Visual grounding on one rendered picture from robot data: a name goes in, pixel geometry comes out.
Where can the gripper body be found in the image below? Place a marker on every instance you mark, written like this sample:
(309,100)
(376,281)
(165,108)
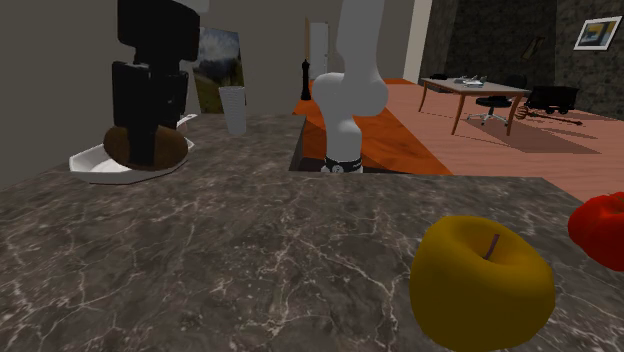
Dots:
(158,27)

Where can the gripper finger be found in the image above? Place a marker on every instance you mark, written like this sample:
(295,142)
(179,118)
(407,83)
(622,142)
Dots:
(130,95)
(170,100)

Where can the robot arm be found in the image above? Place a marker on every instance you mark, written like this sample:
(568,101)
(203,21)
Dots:
(352,83)

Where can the brown potato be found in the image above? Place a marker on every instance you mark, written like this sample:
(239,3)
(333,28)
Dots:
(168,148)

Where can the landscape painting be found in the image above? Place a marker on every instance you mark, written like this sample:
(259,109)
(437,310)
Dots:
(219,63)

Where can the white ribbed cup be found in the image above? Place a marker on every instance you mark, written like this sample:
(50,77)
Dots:
(233,109)

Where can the white octagonal bowl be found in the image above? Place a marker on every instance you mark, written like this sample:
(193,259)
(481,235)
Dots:
(97,168)

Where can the black pepper mill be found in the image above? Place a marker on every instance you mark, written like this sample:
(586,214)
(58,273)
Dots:
(305,80)

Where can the white door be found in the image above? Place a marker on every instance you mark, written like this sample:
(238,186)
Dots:
(319,48)

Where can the orange rug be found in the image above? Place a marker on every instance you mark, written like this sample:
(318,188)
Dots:
(395,141)

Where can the black office chair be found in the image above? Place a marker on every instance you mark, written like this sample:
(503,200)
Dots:
(492,101)

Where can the wooden desk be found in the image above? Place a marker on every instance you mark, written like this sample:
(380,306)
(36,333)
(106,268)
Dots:
(492,88)

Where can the wooden honey dipper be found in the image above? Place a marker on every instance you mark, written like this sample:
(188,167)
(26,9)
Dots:
(522,112)

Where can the yellow apple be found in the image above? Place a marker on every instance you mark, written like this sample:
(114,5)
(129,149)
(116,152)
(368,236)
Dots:
(480,287)

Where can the black cart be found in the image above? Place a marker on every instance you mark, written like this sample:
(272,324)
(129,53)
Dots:
(553,97)

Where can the red apple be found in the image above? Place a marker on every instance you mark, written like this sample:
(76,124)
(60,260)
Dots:
(599,229)

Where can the white framed wall picture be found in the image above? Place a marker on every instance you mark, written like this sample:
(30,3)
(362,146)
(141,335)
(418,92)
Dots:
(597,33)

